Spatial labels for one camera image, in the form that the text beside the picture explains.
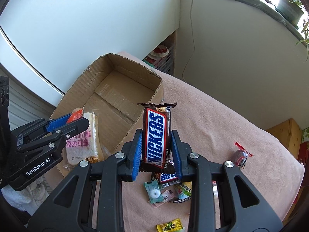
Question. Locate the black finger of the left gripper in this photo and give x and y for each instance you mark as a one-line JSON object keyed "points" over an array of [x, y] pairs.
{"points": [[69, 130]]}

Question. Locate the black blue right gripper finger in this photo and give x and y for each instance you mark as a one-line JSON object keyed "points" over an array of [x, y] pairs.
{"points": [[223, 199]]}

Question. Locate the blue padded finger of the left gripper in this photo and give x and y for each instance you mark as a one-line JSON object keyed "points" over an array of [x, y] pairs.
{"points": [[55, 124]]}

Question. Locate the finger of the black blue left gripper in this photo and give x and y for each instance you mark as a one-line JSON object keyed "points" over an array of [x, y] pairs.
{"points": [[89, 198]]}

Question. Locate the packaged white bread slice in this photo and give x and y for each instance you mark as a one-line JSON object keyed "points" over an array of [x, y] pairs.
{"points": [[84, 146]]}

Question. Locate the red clear dark snack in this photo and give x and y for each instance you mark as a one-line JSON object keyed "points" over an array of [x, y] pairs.
{"points": [[240, 157]]}

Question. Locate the jelly cup green label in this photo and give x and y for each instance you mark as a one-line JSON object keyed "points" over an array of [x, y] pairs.
{"points": [[183, 191]]}

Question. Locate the yellow candy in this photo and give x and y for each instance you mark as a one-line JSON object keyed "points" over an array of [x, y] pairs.
{"points": [[174, 225]]}

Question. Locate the Snickers chocolate bar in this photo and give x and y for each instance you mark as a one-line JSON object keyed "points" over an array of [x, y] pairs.
{"points": [[156, 151]]}

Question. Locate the white gloved left hand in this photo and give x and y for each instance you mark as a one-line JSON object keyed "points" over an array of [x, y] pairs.
{"points": [[29, 199]]}

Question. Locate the brown cardboard box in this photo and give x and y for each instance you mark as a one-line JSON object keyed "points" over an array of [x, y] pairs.
{"points": [[113, 87]]}

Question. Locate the pink table cloth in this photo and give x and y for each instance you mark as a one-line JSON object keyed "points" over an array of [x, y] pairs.
{"points": [[211, 129]]}

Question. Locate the pink small sachet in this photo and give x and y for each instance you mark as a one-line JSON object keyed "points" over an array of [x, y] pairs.
{"points": [[168, 196]]}

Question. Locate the white basket with red item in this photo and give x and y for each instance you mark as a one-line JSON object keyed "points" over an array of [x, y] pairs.
{"points": [[162, 58]]}

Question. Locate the potted spider plant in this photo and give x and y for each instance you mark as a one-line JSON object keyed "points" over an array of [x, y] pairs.
{"points": [[292, 11]]}

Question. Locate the teal ring mint candy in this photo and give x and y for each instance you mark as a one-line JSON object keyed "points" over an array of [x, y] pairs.
{"points": [[153, 192]]}

